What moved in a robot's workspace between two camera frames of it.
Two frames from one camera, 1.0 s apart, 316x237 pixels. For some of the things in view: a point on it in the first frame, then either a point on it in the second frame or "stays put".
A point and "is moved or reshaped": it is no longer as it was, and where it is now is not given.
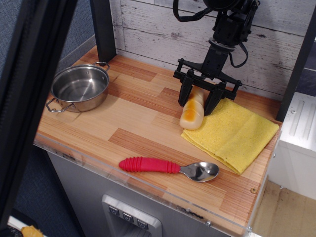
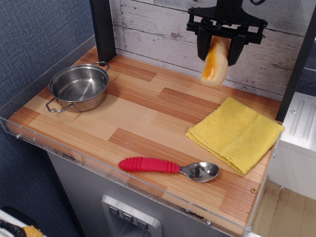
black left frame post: x=104 y=30 stays put
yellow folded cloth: x=233 y=134 stays put
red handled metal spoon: x=199 y=172 stays put
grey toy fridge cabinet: x=104 y=207 stays put
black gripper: x=208 y=74 → x=226 y=18
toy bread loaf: x=192 y=115 is moved or reshaped
